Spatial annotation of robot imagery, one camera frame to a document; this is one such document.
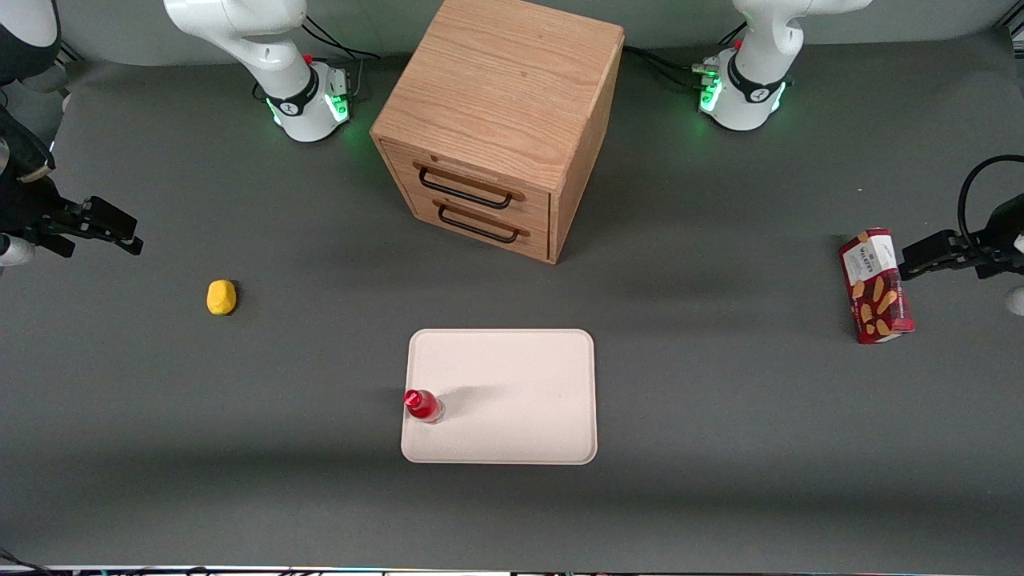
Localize wooden drawer cabinet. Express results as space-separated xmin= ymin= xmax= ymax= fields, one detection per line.
xmin=370 ymin=0 xmax=626 ymax=265

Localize black drawer handle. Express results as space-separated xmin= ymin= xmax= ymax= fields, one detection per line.
xmin=413 ymin=160 xmax=527 ymax=211
xmin=432 ymin=199 xmax=532 ymax=245

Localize grey table mat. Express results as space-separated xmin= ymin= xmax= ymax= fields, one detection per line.
xmin=0 ymin=28 xmax=1024 ymax=573

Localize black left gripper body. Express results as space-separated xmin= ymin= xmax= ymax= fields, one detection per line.
xmin=971 ymin=192 xmax=1024 ymax=259

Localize black arm base cable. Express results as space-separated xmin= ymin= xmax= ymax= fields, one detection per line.
xmin=623 ymin=46 xmax=710 ymax=90
xmin=302 ymin=14 xmax=383 ymax=62

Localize red coke bottle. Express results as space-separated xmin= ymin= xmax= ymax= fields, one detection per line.
xmin=403 ymin=389 xmax=446 ymax=425

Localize black looped gripper cable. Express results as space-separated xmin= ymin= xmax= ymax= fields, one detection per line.
xmin=957 ymin=154 xmax=1024 ymax=246

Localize red shortbread cookie box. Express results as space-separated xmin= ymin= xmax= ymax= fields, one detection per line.
xmin=838 ymin=227 xmax=917 ymax=345

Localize beige plastic tray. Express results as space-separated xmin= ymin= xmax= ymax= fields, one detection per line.
xmin=400 ymin=328 xmax=599 ymax=466

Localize wooden drawer front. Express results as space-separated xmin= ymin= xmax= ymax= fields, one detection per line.
xmin=404 ymin=186 xmax=551 ymax=262
xmin=381 ymin=138 xmax=553 ymax=233

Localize yellow lemon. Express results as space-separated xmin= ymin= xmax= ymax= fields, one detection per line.
xmin=206 ymin=279 xmax=238 ymax=317

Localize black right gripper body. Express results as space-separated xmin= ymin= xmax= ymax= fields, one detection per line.
xmin=0 ymin=176 xmax=84 ymax=241

